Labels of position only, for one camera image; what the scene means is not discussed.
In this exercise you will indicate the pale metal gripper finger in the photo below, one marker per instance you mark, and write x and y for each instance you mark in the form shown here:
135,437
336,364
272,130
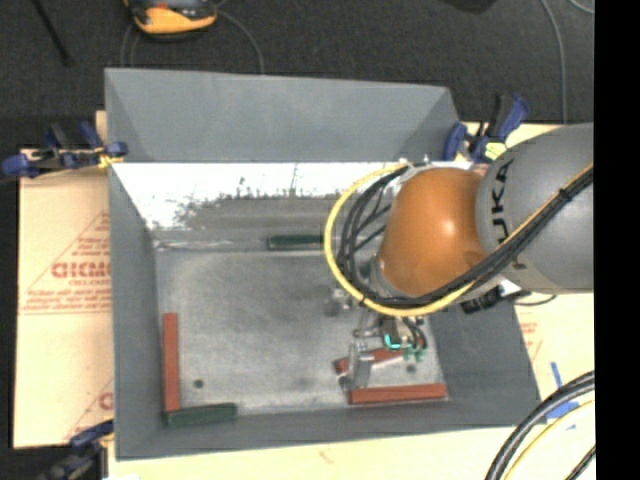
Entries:
354,368
366,370

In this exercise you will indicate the red-brown flat block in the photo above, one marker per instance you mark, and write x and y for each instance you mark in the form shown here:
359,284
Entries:
170,363
382,357
397,394

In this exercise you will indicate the grey metal bin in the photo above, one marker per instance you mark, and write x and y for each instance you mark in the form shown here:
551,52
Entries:
260,318

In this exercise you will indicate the black cylinder on white bracket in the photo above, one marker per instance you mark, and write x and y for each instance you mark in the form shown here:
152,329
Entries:
480,302

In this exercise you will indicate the dark green flat block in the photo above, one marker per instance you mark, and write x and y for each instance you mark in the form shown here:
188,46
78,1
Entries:
202,414
295,242

